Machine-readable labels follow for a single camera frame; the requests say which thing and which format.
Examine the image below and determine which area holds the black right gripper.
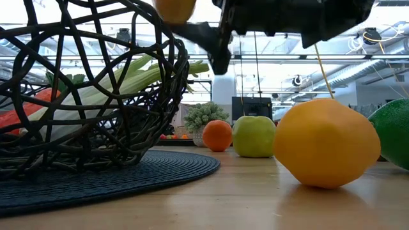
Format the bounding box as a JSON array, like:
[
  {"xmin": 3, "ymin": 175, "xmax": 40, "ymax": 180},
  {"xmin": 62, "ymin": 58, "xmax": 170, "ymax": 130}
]
[{"xmin": 169, "ymin": 0, "xmax": 375, "ymax": 76}]

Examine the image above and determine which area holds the red yellow toy mango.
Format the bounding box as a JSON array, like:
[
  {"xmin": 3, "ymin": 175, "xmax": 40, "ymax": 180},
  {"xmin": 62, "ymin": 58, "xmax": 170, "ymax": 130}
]
[{"xmin": 153, "ymin": 0, "xmax": 197, "ymax": 25}]

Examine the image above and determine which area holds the orange toy orange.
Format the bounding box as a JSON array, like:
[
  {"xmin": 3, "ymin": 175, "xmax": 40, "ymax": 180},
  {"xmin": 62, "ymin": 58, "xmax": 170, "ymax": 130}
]
[{"xmin": 202, "ymin": 119, "xmax": 233, "ymax": 153}]

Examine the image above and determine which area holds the green white toy celery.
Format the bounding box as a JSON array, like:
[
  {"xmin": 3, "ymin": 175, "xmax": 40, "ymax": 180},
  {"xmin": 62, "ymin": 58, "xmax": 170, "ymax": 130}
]
[{"xmin": 19, "ymin": 53, "xmax": 211, "ymax": 143}]

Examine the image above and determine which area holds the orange toy carrot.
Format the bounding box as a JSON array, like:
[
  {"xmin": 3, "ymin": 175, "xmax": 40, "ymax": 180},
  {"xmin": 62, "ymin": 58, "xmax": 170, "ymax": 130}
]
[{"xmin": 0, "ymin": 72, "xmax": 86, "ymax": 135}]

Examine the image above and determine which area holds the black box monitor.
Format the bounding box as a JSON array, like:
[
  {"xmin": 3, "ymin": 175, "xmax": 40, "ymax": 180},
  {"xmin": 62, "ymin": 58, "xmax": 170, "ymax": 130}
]
[{"xmin": 231, "ymin": 96, "xmax": 273, "ymax": 122}]

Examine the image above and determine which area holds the potted green succulent plant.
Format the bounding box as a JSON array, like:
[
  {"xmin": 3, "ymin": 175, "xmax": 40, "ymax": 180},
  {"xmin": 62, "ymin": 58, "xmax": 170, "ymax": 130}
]
[{"xmin": 184, "ymin": 102, "xmax": 230, "ymax": 148}]

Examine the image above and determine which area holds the green toy apple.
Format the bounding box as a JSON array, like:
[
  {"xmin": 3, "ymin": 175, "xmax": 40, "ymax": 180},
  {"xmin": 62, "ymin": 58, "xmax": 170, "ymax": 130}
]
[{"xmin": 232, "ymin": 115, "xmax": 277, "ymax": 158}]

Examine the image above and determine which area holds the black tray with toy fruit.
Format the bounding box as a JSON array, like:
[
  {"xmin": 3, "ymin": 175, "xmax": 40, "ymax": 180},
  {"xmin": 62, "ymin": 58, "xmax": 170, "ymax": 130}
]
[{"xmin": 158, "ymin": 133, "xmax": 196, "ymax": 147}]

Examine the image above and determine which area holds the yellow toy lemon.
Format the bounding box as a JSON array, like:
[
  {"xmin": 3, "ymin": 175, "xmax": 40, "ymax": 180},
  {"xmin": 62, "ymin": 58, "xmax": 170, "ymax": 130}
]
[{"xmin": 273, "ymin": 98, "xmax": 382, "ymax": 189}]

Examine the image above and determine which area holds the round dark blue placemat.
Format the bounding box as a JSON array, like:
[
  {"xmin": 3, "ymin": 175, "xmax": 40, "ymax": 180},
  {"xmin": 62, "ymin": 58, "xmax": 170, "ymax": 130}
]
[{"xmin": 0, "ymin": 149, "xmax": 221, "ymax": 218}]

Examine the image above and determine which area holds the thin black hanging cable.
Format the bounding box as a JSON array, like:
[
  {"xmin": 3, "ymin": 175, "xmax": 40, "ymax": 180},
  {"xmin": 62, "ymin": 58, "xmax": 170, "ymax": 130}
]
[
  {"xmin": 238, "ymin": 34, "xmax": 245, "ymax": 116},
  {"xmin": 253, "ymin": 31, "xmax": 262, "ymax": 98}
]

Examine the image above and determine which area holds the black background station frame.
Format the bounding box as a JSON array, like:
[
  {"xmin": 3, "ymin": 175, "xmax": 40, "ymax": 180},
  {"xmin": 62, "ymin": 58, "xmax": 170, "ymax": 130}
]
[{"xmin": 187, "ymin": 79, "xmax": 213, "ymax": 102}]

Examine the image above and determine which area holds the yellow hanging cable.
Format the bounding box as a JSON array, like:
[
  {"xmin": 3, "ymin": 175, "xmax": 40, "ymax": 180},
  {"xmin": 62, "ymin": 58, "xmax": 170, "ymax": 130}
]
[{"xmin": 314, "ymin": 43, "xmax": 335, "ymax": 100}]

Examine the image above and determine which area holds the dark woven wire basket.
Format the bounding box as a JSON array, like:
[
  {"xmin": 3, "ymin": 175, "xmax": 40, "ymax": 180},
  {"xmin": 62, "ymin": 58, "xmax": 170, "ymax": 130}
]
[{"xmin": 0, "ymin": 0, "xmax": 191, "ymax": 176}]

